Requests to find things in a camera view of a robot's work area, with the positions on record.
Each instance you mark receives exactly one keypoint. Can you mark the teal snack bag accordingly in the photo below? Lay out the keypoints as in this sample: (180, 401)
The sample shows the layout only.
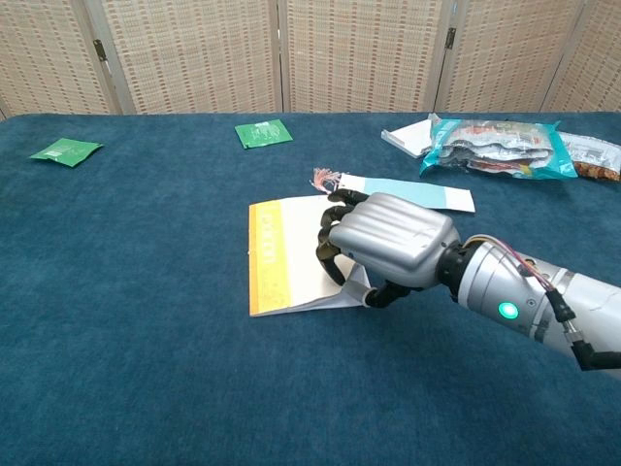
(485, 145)

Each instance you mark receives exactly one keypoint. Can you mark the blue white bookmark pink tassel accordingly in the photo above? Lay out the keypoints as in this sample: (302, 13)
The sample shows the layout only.
(412, 191)

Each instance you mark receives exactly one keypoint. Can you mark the orange and white notebook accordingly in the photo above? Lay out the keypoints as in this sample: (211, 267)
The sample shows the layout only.
(296, 242)

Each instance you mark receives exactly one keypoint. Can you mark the green sachet white figure print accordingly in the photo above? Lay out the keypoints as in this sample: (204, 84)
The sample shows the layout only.
(262, 133)

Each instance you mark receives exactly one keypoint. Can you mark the dark blue table cloth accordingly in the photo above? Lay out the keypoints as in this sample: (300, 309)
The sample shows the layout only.
(121, 291)

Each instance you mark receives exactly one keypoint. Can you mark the woven folding screen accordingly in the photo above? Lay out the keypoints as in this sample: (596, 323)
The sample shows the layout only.
(194, 53)

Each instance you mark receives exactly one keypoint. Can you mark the white flat box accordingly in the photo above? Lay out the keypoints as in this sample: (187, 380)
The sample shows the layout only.
(407, 138)

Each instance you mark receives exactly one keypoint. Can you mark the green sachet white label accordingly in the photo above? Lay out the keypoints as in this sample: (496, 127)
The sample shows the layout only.
(65, 151)

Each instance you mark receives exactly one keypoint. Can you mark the silver snack bag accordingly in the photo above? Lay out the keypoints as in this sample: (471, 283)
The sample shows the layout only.
(597, 155)

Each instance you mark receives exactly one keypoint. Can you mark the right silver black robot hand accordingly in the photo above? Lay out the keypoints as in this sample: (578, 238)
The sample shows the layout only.
(398, 233)

